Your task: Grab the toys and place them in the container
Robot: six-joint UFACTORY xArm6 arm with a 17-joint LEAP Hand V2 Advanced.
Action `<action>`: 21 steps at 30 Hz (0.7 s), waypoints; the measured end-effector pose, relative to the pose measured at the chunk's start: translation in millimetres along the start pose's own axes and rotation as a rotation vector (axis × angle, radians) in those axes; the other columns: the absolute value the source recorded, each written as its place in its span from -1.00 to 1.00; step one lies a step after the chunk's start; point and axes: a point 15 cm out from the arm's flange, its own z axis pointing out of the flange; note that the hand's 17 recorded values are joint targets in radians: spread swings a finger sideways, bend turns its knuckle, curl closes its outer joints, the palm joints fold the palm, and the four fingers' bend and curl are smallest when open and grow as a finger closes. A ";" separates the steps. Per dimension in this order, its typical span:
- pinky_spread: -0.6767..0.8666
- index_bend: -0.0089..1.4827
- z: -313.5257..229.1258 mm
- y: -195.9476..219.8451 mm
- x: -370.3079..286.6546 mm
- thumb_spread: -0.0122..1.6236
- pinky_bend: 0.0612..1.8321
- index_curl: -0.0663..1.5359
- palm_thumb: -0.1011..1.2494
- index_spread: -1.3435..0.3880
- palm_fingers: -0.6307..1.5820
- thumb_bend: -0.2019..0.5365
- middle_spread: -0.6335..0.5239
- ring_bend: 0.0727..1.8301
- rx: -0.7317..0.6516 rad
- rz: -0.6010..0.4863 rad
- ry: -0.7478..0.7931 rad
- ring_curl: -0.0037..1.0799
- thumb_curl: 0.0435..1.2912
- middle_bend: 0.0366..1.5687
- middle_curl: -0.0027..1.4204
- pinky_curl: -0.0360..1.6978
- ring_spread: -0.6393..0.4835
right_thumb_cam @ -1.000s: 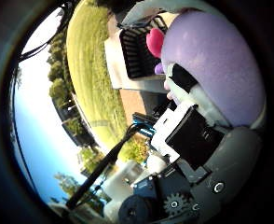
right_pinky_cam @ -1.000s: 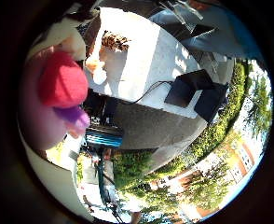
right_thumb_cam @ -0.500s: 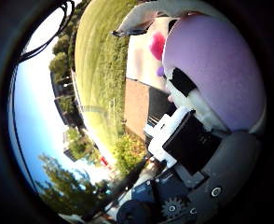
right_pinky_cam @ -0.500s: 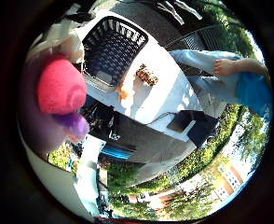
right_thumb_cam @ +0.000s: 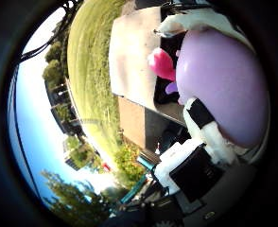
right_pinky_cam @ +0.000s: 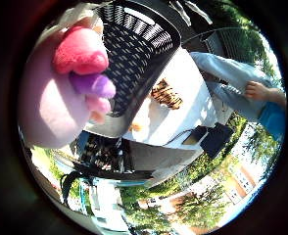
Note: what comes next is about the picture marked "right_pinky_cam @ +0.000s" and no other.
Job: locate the black slotted plastic basket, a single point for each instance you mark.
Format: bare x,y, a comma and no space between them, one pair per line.
137,58

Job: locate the pink and purple plush toy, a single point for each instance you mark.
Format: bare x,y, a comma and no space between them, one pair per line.
52,98

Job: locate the striped tiger plush toy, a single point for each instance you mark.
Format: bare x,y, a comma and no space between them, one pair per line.
167,94

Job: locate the orange fox plush toy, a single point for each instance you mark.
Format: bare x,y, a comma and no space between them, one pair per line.
135,127

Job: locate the person in jeans, blue shirt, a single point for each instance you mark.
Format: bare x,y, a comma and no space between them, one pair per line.
235,78

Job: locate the black metal mesh bench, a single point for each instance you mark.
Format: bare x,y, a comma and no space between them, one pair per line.
225,42

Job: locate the black box on table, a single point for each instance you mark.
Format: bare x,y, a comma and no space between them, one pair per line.
216,138

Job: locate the red brick building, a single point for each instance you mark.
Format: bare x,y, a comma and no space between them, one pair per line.
235,182

